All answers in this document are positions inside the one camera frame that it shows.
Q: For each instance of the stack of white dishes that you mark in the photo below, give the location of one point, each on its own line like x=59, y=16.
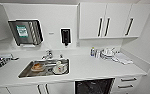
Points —
x=107, y=54

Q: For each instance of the white dish cloth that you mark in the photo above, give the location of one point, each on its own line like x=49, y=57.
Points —
x=123, y=59

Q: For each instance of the white wall outlet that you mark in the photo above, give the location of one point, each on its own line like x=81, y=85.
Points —
x=78, y=44

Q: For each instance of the stainless steel dishwasher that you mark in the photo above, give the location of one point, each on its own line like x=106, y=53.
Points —
x=93, y=87

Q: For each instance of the black wall soap dispenser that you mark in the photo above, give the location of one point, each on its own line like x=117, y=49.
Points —
x=66, y=36

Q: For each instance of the steel kitchen sink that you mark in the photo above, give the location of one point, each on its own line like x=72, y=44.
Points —
x=26, y=74

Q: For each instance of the orange bowl in sink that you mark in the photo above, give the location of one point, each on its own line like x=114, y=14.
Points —
x=37, y=66

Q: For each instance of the white cup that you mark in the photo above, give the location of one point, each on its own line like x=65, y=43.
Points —
x=60, y=67

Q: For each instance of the small clear glass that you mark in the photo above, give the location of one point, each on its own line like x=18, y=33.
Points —
x=97, y=54

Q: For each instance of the steel paper towel dispenser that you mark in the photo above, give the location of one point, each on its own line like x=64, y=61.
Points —
x=24, y=32

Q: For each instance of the blue dish soap bottle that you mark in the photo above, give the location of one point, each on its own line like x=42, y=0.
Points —
x=92, y=52

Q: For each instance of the dish rack with dishes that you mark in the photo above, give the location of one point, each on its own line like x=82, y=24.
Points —
x=1, y=62

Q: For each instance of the chrome sink faucet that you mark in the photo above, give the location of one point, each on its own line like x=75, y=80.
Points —
x=47, y=55

